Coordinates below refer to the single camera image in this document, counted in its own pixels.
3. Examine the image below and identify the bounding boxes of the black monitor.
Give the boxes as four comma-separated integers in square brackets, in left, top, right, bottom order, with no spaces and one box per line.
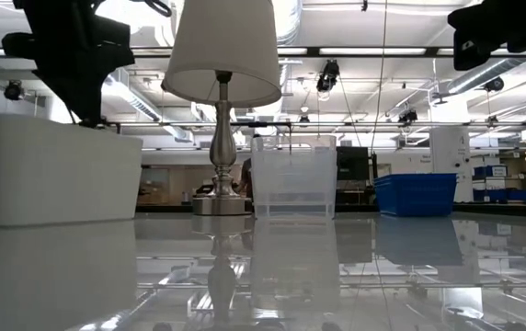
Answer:
[336,146,371,182]

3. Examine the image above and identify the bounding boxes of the silver ceiling duct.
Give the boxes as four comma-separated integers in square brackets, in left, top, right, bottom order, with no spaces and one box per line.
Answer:
[446,57,526,96]
[104,68,195,143]

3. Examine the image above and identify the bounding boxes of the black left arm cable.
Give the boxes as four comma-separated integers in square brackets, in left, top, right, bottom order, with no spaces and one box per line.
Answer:
[127,0,174,18]

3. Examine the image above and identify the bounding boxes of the black table frame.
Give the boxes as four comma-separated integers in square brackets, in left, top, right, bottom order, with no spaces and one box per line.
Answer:
[134,201,526,220]

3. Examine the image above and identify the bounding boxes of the white building pillar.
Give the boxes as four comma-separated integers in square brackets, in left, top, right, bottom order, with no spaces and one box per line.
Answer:
[429,126,474,203]

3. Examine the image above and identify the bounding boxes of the horizontal black rail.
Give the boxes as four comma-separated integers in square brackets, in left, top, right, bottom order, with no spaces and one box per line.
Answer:
[106,120,526,129]

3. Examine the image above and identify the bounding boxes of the clear plastic container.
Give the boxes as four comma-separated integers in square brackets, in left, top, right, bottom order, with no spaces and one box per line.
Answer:
[250,134,338,220]

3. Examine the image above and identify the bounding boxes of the blue storage bins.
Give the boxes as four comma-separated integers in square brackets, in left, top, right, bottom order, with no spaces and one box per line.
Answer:
[473,165,526,202]

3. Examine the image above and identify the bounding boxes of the black hanging ceiling camera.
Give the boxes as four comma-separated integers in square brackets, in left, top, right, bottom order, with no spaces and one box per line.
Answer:
[483,76,506,93]
[4,80,24,101]
[398,108,419,125]
[315,59,340,93]

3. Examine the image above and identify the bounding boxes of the white shade table lamp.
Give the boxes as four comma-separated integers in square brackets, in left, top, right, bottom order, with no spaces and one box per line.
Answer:
[161,0,283,217]

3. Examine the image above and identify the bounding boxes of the thin hanging cable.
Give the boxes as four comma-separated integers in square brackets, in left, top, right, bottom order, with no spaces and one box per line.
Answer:
[370,0,389,155]

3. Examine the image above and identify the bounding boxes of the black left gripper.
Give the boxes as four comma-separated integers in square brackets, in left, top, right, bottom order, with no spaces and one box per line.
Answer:
[1,0,136,129]

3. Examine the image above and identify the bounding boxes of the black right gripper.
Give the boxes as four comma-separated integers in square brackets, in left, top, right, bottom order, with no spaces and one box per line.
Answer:
[447,0,510,73]

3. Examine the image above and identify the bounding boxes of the person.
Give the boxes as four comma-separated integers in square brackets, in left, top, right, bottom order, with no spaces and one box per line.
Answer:
[239,158,254,200]

